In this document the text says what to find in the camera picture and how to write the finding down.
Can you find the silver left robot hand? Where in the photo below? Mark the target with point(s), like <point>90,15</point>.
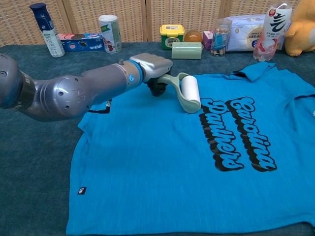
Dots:
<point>155,65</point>

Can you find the pale green lint roller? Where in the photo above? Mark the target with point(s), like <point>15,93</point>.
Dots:
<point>190,91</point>

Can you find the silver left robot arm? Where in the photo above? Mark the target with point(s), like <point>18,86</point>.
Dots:
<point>69,96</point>

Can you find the blue printed T-shirt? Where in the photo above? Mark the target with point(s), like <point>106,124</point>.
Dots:
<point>160,159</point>

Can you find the yellow lid green tub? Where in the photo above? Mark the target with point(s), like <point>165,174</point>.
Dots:
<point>171,37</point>

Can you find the pale green roller cover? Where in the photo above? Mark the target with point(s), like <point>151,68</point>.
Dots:
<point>187,51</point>

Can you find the orange round jelly cup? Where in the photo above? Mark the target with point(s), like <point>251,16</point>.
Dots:
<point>192,36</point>

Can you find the green white snack canister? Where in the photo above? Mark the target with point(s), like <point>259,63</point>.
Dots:
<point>110,34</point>

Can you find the wicker folding screen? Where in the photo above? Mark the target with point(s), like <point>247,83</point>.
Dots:
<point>172,12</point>

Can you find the pink purple small carton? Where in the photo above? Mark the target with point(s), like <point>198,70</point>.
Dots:
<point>207,39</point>

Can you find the clear jar with sticks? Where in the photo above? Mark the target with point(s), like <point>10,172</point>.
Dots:
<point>219,39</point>

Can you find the blue cookie box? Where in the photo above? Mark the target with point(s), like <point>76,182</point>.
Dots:
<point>83,44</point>

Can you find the white tissue pack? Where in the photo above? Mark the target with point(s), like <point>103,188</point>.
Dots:
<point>243,32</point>

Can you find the navy white spray bottle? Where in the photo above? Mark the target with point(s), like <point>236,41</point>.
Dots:
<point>50,34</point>

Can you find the clear drink bottle white label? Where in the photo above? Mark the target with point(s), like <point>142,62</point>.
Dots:
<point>273,27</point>

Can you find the dark teal table cloth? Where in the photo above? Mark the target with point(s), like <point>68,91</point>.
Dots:
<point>37,147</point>

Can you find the yellow plush toy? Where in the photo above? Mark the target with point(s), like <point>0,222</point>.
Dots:
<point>302,32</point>

